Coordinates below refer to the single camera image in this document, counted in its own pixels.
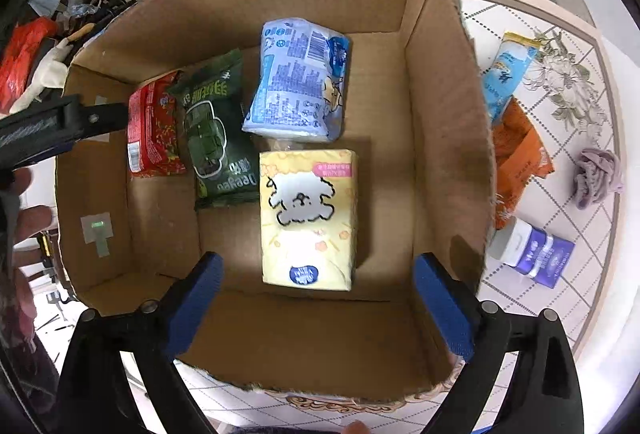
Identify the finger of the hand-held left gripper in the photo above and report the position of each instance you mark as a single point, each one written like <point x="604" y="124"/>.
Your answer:
<point x="75" y="117"/>

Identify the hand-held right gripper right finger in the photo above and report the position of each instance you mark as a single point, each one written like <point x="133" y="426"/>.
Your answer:
<point x="442" y="304"/>

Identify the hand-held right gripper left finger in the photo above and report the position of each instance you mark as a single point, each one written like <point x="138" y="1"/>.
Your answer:
<point x="202" y="294"/>

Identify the red wipes pack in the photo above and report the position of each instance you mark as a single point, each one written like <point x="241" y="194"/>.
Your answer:
<point x="152" y="129"/>

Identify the yellow tissue pack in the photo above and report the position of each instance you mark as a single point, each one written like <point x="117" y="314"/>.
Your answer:
<point x="308" y="219"/>

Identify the dark green wipes pack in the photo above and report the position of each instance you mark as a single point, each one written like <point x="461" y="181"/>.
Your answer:
<point x="217" y="134"/>

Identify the cardboard box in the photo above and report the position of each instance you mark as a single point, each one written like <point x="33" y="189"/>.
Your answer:
<point x="280" y="164"/>

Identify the blue white tissue pack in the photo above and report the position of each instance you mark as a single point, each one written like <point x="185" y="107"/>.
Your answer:
<point x="297" y="82"/>

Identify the person's left hand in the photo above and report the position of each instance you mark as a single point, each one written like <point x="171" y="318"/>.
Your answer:
<point x="22" y="239"/>

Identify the white cloth glove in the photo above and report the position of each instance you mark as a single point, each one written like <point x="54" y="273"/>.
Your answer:
<point x="47" y="69"/>

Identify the red plastic bag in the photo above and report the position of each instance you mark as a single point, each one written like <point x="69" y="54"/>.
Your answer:
<point x="22" y="59"/>

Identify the purple white tissue pack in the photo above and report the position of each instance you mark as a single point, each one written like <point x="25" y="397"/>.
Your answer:
<point x="532" y="254"/>

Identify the orange plastic packet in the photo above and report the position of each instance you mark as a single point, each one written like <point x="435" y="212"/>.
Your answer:
<point x="517" y="159"/>

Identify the purple cloth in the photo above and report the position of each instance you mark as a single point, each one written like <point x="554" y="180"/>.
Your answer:
<point x="597" y="176"/>

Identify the light blue tissue pack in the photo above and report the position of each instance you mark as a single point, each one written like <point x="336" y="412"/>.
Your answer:
<point x="507" y="74"/>

